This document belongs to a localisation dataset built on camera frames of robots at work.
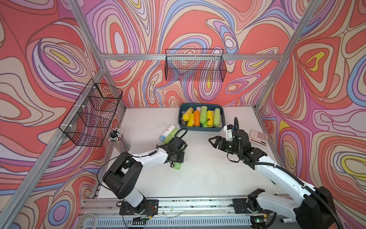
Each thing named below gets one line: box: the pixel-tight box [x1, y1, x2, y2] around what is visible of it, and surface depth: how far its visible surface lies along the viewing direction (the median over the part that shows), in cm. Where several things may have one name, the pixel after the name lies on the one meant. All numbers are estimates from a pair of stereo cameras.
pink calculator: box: [249, 128, 268, 147], surface depth 101 cm
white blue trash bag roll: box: [159, 124, 176, 143], surface depth 101 cm
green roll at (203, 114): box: [200, 105, 208, 125], surface depth 107 cm
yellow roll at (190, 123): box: [186, 113, 194, 127], surface depth 107 cm
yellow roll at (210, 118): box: [206, 110, 214, 128], surface depth 103 cm
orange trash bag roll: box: [193, 110, 201, 128], surface depth 107 cm
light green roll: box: [213, 107, 221, 127], surface depth 104 cm
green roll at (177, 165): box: [173, 162, 182, 170], surface depth 87 cm
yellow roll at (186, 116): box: [182, 107, 194, 122], surface depth 107 cm
